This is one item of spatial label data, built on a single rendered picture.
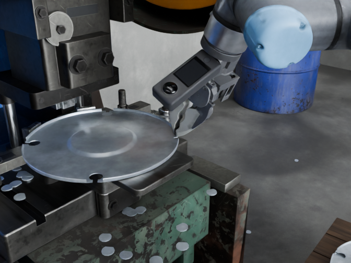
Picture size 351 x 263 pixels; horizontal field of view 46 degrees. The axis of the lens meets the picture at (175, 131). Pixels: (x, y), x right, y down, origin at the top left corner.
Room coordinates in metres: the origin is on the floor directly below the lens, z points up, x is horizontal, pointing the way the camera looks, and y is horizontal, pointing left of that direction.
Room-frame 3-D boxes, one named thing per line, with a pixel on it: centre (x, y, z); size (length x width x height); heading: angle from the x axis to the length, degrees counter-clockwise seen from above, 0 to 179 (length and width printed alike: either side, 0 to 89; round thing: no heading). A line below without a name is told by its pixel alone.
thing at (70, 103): (0.77, 0.22, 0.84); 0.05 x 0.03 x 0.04; 138
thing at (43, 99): (0.78, 0.24, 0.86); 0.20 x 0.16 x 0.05; 138
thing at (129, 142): (0.69, 0.14, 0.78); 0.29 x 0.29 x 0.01
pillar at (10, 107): (0.76, 0.33, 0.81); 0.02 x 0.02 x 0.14
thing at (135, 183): (0.66, 0.10, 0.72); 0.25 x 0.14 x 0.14; 48
